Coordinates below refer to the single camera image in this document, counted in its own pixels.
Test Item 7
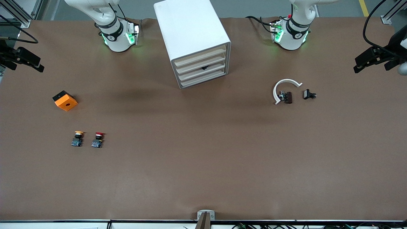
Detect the cream drawer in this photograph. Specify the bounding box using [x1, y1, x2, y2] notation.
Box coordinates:
[179, 68, 228, 89]
[177, 60, 227, 81]
[175, 52, 227, 74]
[174, 45, 227, 67]

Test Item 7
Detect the yellow push button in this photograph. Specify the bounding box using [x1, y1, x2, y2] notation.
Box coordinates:
[71, 131, 85, 147]

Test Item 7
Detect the red push button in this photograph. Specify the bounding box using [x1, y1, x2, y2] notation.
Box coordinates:
[91, 132, 106, 148]

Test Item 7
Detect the white drawer cabinet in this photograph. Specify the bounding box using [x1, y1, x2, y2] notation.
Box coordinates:
[154, 0, 231, 90]

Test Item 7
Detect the orange box with hole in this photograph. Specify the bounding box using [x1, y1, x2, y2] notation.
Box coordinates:
[52, 90, 78, 112]

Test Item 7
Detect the white curved arc piece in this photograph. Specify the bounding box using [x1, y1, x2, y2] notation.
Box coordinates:
[273, 79, 303, 105]

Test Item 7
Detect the dark brown clamp part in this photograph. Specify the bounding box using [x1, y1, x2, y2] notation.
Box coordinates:
[278, 91, 293, 104]

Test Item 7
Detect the brown table cover sheet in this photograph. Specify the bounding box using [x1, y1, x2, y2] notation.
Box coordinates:
[0, 17, 407, 221]

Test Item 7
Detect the aluminium frame profile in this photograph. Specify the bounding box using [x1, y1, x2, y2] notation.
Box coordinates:
[31, 0, 44, 19]
[381, 0, 407, 25]
[0, 0, 31, 28]

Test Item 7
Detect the black base cable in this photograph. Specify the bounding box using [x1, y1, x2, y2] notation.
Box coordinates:
[245, 16, 274, 34]

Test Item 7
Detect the table edge rail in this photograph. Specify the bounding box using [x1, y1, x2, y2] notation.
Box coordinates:
[0, 219, 407, 229]

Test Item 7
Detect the dark camera pole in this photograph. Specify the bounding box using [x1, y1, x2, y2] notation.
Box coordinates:
[195, 212, 212, 229]

